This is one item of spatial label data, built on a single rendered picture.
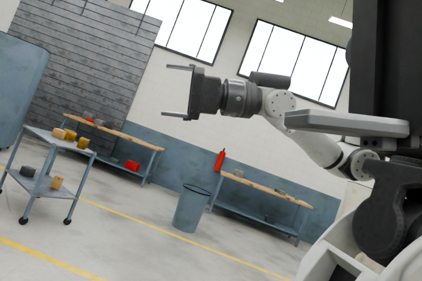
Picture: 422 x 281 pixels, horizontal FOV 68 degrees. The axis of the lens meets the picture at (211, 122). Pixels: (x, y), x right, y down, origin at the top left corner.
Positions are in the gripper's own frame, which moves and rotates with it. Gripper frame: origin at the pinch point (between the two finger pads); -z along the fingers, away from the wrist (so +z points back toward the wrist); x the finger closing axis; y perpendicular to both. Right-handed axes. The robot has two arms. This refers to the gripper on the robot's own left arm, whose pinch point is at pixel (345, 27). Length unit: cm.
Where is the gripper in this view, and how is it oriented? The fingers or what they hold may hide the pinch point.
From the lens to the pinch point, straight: 19.3
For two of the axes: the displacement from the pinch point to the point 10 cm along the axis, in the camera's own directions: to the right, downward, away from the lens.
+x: 0.8, -9.9, 0.8
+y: 3.7, -0.4, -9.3
